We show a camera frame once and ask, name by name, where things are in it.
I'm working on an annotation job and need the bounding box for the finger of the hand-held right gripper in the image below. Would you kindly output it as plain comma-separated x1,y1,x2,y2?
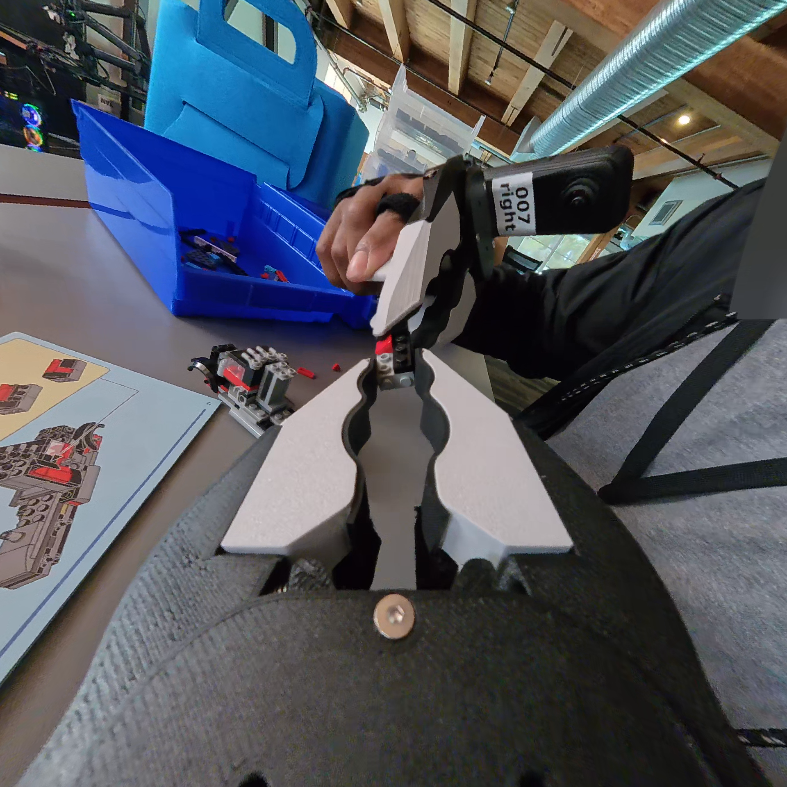
370,198,463,338
409,246,479,350

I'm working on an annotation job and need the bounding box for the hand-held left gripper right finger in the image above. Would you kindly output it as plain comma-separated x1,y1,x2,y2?
413,350,574,575

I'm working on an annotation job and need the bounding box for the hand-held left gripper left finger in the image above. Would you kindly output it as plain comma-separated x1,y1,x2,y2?
219,357,377,554

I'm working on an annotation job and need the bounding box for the small black red brick assembly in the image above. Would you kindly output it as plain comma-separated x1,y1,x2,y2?
374,334,420,392

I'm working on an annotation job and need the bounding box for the person's right forearm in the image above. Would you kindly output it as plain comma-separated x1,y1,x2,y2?
455,178,769,379

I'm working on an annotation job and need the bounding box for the grey desk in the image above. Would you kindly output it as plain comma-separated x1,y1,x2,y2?
0,143,498,787

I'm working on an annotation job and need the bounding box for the person's right hand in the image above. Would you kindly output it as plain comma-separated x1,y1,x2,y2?
315,172,431,293

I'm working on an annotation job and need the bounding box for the grey black toy brick truck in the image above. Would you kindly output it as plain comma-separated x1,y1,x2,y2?
187,343,297,439

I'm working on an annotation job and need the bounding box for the clear plastic storage box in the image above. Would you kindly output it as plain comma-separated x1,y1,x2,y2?
363,64,487,182

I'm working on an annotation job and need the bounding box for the pile of mixed toy bricks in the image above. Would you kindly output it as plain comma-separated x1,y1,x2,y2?
178,227,290,284

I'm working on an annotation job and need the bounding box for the brick instruction booklet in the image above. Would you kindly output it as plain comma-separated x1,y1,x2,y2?
0,332,222,688

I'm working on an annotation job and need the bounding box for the person's grey sweater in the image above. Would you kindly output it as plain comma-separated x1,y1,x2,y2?
541,316,787,787

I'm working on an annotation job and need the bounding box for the blue felt bag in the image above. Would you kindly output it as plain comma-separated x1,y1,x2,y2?
143,0,371,193

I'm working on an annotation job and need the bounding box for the large blue plastic bin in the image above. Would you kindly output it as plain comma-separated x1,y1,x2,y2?
71,98,357,321

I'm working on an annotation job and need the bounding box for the black metal rig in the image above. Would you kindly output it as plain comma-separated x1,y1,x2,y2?
0,0,151,93

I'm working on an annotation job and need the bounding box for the computer tower with glowing fans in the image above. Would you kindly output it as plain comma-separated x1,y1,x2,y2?
0,92,50,155

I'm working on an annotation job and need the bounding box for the silver ventilation duct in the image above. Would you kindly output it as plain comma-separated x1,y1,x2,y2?
509,0,787,162

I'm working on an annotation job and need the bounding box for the black harness strap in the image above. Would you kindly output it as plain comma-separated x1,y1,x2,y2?
598,320,787,506

